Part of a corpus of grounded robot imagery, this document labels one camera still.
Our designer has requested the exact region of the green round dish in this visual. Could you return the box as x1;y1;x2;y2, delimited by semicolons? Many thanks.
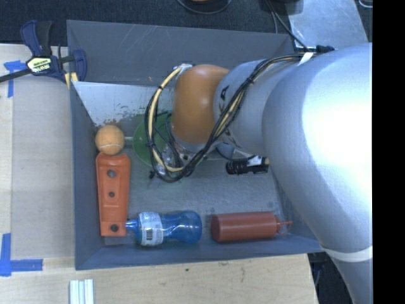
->
132;111;190;174

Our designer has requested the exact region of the orange tennis ball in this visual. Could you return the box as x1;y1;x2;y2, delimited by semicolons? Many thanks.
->
94;124;126;156

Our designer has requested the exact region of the grey metal bin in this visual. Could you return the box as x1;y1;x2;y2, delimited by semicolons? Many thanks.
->
66;19;324;271

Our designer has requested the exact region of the orange flat block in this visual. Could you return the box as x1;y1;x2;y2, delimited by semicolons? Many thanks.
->
95;152;132;238

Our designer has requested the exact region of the blue clear plastic bottle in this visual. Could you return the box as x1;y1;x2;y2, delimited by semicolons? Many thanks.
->
125;210;203;247

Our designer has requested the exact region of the red-brown squeeze bottle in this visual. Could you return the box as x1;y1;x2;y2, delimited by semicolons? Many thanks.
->
210;211;293;243

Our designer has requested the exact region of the pale wood flat board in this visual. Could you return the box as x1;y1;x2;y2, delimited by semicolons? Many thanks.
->
11;74;77;261

